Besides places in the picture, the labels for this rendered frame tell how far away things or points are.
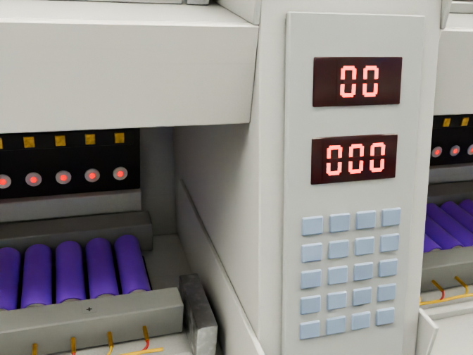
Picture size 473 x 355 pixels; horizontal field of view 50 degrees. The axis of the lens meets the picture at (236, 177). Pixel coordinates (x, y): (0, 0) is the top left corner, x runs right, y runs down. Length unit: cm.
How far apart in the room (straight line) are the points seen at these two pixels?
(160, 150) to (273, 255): 20
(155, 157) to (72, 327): 17
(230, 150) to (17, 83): 11
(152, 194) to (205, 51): 23
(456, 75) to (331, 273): 12
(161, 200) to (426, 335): 24
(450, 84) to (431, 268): 15
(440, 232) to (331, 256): 21
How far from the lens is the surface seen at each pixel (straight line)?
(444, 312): 39
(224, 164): 29
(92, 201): 40
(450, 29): 28
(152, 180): 43
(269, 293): 25
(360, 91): 25
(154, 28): 22
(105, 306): 32
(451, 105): 30
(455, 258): 41
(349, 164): 25
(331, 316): 27
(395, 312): 29
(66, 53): 22
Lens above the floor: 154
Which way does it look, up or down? 12 degrees down
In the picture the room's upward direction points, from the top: straight up
